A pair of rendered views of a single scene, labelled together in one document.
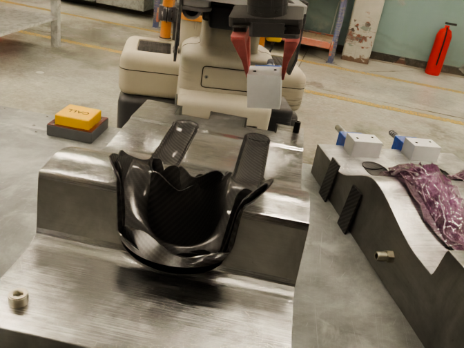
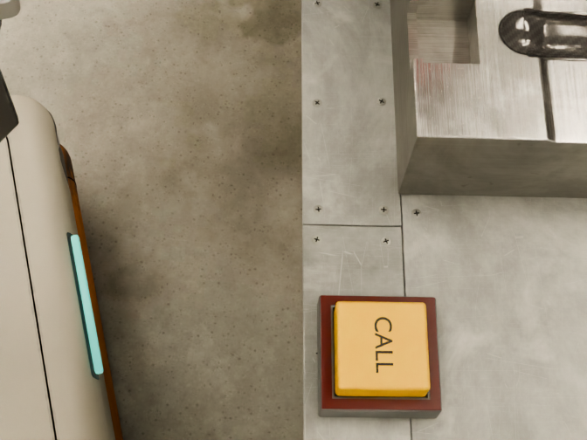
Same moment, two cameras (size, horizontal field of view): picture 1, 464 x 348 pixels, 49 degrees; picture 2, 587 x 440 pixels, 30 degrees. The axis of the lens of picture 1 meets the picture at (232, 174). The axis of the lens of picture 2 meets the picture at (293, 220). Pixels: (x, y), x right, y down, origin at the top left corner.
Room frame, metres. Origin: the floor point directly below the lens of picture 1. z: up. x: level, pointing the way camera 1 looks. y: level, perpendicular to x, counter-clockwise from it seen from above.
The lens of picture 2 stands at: (0.93, 0.49, 1.52)
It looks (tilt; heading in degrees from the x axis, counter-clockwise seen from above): 66 degrees down; 259
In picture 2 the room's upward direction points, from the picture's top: 7 degrees clockwise
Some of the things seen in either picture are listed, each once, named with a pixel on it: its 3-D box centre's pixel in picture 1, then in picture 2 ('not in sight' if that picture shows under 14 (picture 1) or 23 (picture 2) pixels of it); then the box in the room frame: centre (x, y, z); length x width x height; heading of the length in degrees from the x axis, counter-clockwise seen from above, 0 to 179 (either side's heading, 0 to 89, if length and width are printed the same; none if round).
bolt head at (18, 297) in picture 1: (18, 297); not in sight; (0.32, 0.16, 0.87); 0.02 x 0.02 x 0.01
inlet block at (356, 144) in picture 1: (350, 141); not in sight; (0.85, -0.20, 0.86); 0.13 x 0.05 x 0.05; 13
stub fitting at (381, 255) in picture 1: (384, 256); not in sight; (0.51, -0.19, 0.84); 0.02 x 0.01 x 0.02; 103
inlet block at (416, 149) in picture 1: (405, 145); not in sight; (0.87, -0.30, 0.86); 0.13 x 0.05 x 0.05; 13
